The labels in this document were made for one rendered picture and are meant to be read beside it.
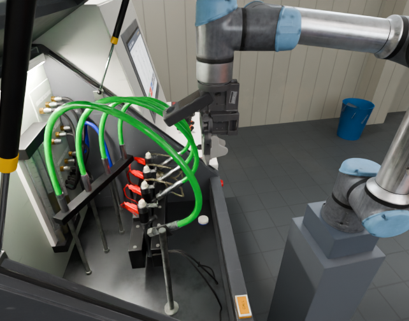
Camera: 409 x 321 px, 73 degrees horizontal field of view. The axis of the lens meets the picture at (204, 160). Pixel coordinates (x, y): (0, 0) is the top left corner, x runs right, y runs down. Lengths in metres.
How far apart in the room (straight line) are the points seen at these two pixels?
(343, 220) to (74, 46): 1.02
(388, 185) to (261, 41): 0.50
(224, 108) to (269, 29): 0.18
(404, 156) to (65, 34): 0.96
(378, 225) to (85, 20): 0.99
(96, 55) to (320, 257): 1.00
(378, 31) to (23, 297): 0.82
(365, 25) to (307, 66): 2.94
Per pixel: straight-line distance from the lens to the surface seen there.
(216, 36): 0.55
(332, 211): 1.05
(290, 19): 0.57
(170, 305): 0.87
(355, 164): 0.98
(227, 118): 0.60
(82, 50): 0.98
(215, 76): 0.56
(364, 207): 0.89
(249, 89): 3.45
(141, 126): 0.51
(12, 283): 0.46
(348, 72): 4.04
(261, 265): 2.03
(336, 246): 1.07
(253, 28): 0.56
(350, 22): 0.75
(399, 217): 0.87
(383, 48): 0.80
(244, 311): 0.75
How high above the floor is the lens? 1.62
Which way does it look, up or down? 34 degrees down
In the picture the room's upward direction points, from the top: straight up
